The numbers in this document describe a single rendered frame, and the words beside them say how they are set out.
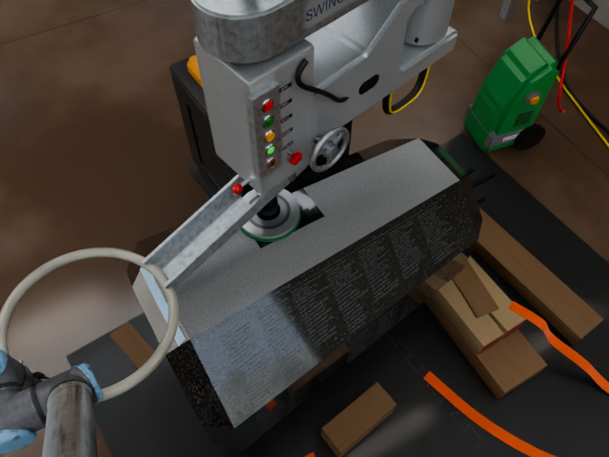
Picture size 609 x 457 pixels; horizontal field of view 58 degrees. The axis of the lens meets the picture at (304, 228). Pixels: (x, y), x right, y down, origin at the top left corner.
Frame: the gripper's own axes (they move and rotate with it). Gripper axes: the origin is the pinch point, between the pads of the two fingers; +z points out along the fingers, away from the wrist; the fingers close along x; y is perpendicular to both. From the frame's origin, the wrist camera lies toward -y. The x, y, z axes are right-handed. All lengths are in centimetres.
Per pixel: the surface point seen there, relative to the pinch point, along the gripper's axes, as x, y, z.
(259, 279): 57, 39, 9
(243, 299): 49, 37, 8
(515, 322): 102, 134, 68
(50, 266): 33.8, -18.0, -3.3
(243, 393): 25, 46, 25
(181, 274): 45.3, 19.4, -3.9
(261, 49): 75, 35, -69
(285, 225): 78, 39, 7
